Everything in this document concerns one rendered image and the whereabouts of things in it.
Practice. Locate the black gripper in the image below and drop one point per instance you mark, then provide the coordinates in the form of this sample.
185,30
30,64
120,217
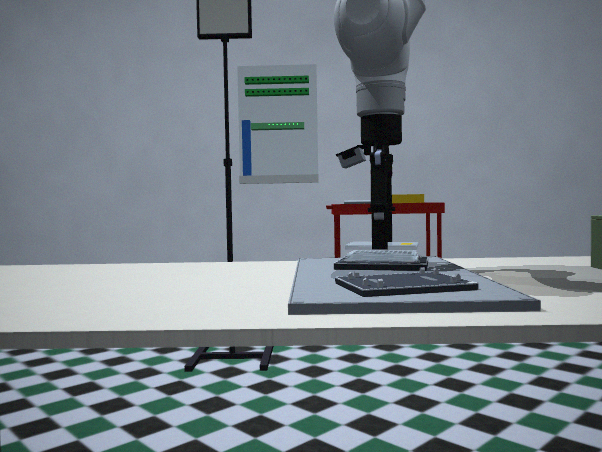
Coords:
381,131

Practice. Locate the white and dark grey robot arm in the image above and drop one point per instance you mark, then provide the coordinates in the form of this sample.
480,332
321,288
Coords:
372,33

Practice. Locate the clear plastic lid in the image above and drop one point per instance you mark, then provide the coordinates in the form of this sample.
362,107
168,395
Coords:
391,246

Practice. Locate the dark grey rectangular frame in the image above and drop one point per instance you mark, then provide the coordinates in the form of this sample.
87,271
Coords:
405,283
409,265

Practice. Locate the pale blue multi-well plate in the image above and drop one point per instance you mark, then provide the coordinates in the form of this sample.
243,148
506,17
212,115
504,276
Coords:
382,256

